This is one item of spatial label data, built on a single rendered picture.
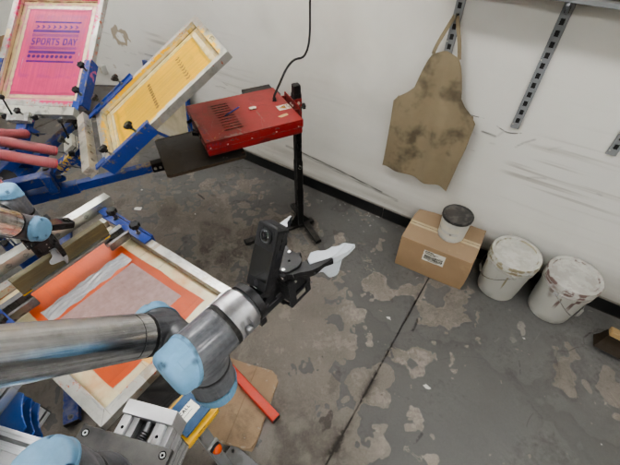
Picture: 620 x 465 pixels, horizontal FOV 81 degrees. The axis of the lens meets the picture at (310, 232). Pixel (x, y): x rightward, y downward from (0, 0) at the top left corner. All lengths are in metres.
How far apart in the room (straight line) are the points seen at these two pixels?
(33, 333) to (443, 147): 2.35
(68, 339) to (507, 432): 2.23
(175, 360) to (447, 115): 2.18
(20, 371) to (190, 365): 0.19
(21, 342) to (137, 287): 1.09
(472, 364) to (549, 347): 0.53
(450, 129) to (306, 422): 1.92
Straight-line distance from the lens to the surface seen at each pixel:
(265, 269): 0.58
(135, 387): 1.37
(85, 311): 1.65
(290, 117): 2.20
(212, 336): 0.55
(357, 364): 2.38
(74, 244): 1.65
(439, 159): 2.61
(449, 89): 2.42
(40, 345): 0.57
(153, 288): 1.60
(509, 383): 2.60
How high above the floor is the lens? 2.16
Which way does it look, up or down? 46 degrees down
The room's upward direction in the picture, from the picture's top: straight up
